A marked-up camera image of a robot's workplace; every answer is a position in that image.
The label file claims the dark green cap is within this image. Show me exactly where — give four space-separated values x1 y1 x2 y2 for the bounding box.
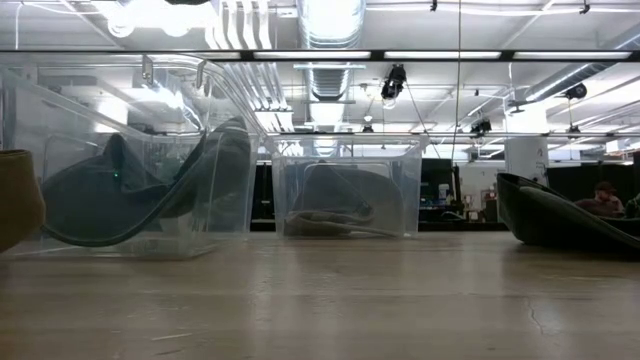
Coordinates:
40 116 253 249
496 172 640 254

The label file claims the large clear plastic bin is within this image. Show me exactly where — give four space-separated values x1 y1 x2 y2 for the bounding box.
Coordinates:
0 53 269 261

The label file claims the small black ceiling fixture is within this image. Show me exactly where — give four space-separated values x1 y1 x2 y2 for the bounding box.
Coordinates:
469 118 494 138

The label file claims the white pillar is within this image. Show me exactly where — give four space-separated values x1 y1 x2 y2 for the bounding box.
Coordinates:
504 136 550 187

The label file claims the round black ceiling fixture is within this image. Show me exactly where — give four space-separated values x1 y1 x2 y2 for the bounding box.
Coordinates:
564 82 589 101

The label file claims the person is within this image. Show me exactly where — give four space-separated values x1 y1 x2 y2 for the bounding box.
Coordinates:
574 181 626 219

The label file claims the khaki cap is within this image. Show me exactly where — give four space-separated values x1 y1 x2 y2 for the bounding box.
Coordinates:
0 149 47 254

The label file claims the black hanging ceiling camera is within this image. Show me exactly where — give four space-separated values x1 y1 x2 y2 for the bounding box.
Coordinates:
381 64 408 100

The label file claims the black overhead frame bar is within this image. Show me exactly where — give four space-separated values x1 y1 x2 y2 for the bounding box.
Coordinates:
0 48 640 63

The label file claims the silver ceiling duct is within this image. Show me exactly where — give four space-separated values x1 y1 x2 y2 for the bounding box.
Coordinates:
298 0 367 101

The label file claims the thin hanging cable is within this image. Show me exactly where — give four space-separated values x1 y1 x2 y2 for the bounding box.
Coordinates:
451 0 463 162

